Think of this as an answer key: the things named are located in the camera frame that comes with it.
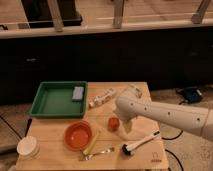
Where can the white paper cup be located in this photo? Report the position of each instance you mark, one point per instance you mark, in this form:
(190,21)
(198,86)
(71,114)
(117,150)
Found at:
(28,146)

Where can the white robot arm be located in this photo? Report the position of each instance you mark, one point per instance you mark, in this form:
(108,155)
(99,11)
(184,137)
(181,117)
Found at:
(195,120)

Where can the black white dish brush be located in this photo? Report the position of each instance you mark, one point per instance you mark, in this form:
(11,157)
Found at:
(128,149)

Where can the blue power box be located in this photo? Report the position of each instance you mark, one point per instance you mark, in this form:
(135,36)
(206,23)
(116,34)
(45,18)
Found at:
(192,95)

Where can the grey sponge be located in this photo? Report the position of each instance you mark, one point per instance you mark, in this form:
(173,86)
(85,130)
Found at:
(78,93)

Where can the white plastic bottle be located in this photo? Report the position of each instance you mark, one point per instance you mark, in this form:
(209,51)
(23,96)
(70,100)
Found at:
(101,99)

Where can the orange bowl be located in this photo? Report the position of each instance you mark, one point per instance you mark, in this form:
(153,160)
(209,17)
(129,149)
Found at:
(77,135)

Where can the yellow stick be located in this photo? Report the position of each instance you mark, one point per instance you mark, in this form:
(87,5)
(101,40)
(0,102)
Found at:
(92,143)

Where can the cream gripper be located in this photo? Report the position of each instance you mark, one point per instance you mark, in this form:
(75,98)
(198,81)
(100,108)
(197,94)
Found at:
(127,127)

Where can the metal spoon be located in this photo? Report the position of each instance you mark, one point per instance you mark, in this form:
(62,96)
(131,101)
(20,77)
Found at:
(90,156)

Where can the green plastic tray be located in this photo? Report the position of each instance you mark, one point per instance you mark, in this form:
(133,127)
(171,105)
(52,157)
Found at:
(54,100)

